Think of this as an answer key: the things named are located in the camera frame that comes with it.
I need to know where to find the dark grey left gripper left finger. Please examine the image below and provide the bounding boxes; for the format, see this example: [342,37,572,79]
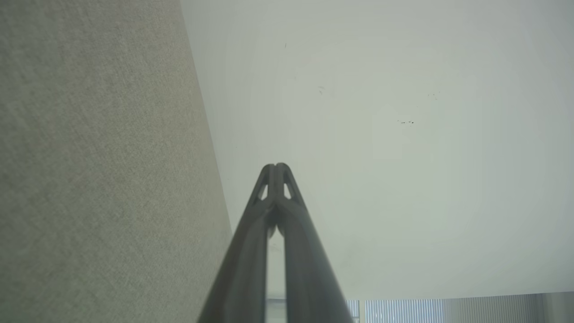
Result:
[196,163,275,323]

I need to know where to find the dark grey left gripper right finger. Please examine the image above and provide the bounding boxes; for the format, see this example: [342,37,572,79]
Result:
[274,162,356,323]

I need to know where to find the white vertical window blinds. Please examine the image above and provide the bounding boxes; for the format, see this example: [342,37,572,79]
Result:
[266,292,574,323]

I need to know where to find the grey fabric sofa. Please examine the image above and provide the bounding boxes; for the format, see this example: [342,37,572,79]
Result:
[0,0,234,323]

